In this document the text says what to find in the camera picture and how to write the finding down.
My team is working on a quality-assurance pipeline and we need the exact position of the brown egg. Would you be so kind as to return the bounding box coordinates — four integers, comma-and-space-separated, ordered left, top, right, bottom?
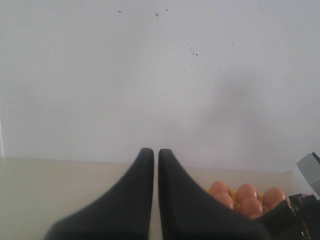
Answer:
214, 192, 235, 210
235, 183, 259, 204
209, 180, 231, 197
239, 197, 263, 217
249, 213, 263, 220
262, 187, 287, 210

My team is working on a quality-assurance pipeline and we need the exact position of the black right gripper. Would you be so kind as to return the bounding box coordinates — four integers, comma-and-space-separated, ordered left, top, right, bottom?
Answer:
257, 193, 320, 240

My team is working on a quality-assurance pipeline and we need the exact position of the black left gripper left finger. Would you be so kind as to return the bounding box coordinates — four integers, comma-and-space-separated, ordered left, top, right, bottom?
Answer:
44, 148, 154, 240

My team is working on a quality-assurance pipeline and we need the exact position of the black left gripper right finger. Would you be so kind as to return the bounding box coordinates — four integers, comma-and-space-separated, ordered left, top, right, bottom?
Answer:
158, 149, 272, 240

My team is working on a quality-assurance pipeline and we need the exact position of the yellow plastic egg tray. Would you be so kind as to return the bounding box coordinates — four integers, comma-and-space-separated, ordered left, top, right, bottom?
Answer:
206, 187, 270, 213

